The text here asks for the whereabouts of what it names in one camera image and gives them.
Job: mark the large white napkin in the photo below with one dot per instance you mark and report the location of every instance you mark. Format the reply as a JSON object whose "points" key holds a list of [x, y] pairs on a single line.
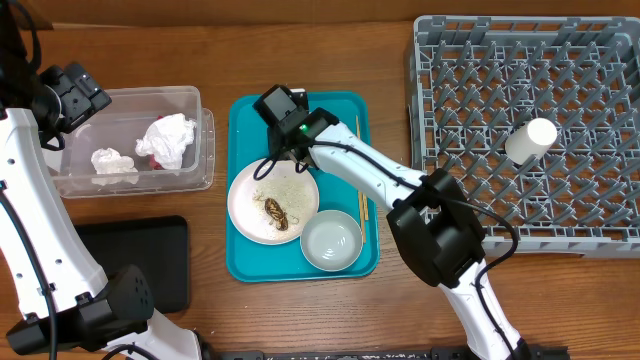
{"points": [[166, 140]]}

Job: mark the wooden chopstick left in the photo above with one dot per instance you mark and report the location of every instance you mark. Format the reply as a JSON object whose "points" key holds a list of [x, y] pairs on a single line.
{"points": [[362, 222]]}

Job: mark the small white napkin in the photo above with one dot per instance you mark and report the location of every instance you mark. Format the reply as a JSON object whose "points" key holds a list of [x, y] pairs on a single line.
{"points": [[118, 168]]}

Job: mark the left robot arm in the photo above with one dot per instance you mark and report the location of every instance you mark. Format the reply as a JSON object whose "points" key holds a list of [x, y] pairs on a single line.
{"points": [[65, 297]]}

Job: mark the white dinner plate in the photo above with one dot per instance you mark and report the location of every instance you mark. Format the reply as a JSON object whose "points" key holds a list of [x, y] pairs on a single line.
{"points": [[297, 193]]}

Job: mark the wooden chopstick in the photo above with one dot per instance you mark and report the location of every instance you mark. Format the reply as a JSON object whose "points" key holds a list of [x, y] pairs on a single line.
{"points": [[362, 222], [364, 199]]}

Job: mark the white cup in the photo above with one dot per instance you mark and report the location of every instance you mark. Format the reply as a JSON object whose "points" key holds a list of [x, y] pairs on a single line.
{"points": [[534, 138]]}

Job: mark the grey bowl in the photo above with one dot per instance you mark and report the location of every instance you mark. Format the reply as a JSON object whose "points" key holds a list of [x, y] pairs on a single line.
{"points": [[331, 241]]}

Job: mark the clear plastic waste bin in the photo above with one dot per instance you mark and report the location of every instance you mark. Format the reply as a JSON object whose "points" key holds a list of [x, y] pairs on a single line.
{"points": [[118, 126]]}

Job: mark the black rectangular tray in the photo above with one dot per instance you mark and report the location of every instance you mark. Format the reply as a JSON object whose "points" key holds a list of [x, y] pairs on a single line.
{"points": [[159, 247]]}

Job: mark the brown food scrap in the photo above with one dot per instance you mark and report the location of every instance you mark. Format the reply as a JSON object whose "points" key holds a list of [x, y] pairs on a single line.
{"points": [[278, 217]]}

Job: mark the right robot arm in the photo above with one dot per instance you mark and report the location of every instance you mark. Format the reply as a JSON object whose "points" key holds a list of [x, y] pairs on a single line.
{"points": [[436, 229]]}

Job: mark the wooden chopstick right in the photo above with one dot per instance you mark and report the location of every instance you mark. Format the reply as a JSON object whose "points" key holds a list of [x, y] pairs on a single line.
{"points": [[364, 199]]}

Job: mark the teal plastic serving tray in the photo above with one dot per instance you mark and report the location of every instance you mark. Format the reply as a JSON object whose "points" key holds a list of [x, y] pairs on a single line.
{"points": [[249, 261]]}

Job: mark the grey dishwasher rack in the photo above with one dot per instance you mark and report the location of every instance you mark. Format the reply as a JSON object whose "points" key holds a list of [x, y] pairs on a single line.
{"points": [[473, 81]]}

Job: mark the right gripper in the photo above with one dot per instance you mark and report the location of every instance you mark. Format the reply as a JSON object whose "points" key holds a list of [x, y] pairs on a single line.
{"points": [[274, 134]]}

